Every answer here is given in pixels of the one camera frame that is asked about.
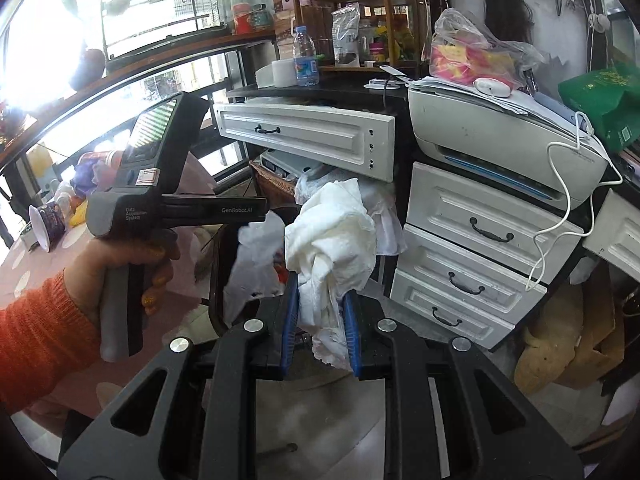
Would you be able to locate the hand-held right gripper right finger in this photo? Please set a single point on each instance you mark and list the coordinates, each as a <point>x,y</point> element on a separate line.
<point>351,332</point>

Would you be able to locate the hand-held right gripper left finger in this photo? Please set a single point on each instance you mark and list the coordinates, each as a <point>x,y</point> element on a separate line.
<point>291,325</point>

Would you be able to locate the white plastic bag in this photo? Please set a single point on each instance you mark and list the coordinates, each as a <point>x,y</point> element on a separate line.
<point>255,260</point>

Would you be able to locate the white cloth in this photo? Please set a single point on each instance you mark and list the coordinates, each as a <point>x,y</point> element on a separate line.
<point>330,240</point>

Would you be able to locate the person's left forearm orange sleeve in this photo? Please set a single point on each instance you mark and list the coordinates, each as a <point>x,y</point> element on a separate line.
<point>40,340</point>

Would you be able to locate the person's left hand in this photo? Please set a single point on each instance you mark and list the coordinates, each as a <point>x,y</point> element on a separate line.
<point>87,275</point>

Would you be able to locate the purple cup white rim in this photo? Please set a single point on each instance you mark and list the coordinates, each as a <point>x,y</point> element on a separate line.
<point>50,222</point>

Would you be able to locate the wicker basket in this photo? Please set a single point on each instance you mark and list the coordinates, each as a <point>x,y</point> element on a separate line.
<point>272,185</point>

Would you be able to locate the white tissue roll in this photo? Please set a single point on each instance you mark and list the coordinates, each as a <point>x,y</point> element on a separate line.
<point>283,72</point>

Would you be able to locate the pink polka-dot tablecloth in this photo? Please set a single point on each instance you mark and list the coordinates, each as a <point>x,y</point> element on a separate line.
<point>20,265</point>

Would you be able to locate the red tin can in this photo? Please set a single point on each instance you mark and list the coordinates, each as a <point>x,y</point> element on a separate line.
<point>242,20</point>

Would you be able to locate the teal tin can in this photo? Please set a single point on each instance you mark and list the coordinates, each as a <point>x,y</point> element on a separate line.
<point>262,17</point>

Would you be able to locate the plastic water bottle blue label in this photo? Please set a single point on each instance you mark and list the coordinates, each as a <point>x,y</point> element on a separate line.
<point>306,60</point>

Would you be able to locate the brown paper bags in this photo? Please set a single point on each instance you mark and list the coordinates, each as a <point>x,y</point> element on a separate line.
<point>565,345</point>

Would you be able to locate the printed clear snack bag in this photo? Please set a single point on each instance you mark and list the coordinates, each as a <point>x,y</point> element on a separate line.
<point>346,35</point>

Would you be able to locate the white printer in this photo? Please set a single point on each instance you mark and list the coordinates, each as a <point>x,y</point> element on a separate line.
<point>480,130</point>

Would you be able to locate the small white oval device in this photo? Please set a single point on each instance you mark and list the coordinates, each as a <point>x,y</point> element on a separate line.
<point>492,86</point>

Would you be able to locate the clear bag with pink packets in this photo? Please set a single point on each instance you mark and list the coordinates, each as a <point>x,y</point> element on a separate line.
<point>470,55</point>

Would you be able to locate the green shopping bag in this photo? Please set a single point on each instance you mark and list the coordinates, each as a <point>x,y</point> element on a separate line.
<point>605,95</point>

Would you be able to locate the dark hanging wig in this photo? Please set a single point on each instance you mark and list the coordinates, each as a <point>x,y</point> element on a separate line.
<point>507,5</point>

